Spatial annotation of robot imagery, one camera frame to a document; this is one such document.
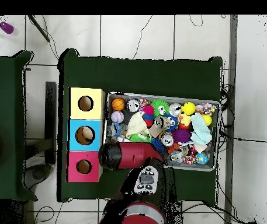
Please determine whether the dark green tablecloth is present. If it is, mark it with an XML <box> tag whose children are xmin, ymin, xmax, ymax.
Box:
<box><xmin>0</xmin><ymin>50</ymin><xmax>38</xmax><ymax>202</ymax></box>
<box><xmin>57</xmin><ymin>48</ymin><xmax>223</xmax><ymax>202</ymax></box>

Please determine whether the small green fuzzy eyed ball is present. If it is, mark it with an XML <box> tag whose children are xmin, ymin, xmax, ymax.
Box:
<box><xmin>150</xmin><ymin>99</ymin><xmax>170</xmax><ymax>118</ymax></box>

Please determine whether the light blue cloth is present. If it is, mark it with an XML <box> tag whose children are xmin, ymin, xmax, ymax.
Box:
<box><xmin>190</xmin><ymin>112</ymin><xmax>213</xmax><ymax>146</ymax></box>

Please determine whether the large green fuzzy eyed ball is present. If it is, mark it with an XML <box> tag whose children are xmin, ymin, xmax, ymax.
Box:
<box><xmin>130</xmin><ymin>133</ymin><xmax>152</xmax><ymax>143</ymax></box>

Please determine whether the shallow metal mesh bin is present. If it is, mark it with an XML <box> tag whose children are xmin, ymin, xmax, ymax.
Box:
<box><xmin>101</xmin><ymin>92</ymin><xmax>221</xmax><ymax>172</ymax></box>

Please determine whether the black rod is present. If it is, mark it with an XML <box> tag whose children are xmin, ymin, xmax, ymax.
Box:
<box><xmin>27</xmin><ymin>15</ymin><xmax>51</xmax><ymax>43</ymax></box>

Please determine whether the purple bottle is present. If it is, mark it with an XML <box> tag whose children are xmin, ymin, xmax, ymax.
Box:
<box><xmin>0</xmin><ymin>21</ymin><xmax>15</xmax><ymax>35</ymax></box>

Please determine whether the white toy baseball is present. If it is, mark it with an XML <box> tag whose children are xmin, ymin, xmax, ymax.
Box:
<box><xmin>110</xmin><ymin>110</ymin><xmax>125</xmax><ymax>124</ymax></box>

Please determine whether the crushed clear bottle blue label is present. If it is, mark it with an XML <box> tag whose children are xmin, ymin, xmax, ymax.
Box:
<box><xmin>107</xmin><ymin>122</ymin><xmax>127</xmax><ymax>141</ymax></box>

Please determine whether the purple spiky ball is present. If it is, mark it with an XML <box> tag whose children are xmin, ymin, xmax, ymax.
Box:
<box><xmin>171</xmin><ymin>128</ymin><xmax>192</xmax><ymax>144</ymax></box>

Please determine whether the blue fuzzy eyed ball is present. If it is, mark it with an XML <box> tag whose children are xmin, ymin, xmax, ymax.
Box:
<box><xmin>164</xmin><ymin>113</ymin><xmax>179</xmax><ymax>132</ymax></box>

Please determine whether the black power cable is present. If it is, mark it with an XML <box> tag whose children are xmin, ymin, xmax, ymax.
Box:
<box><xmin>219</xmin><ymin>132</ymin><xmax>267</xmax><ymax>144</ymax></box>

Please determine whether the yellow smiley ball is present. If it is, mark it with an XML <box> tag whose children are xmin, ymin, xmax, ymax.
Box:
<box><xmin>181</xmin><ymin>101</ymin><xmax>196</xmax><ymax>116</ymax></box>

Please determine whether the orange toy basketball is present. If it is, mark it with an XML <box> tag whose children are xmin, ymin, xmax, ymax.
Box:
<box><xmin>111</xmin><ymin>97</ymin><xmax>126</xmax><ymax>111</ymax></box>

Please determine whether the wooden box with three holes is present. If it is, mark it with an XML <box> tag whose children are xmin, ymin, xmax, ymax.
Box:
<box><xmin>67</xmin><ymin>87</ymin><xmax>106</xmax><ymax>183</ymax></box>

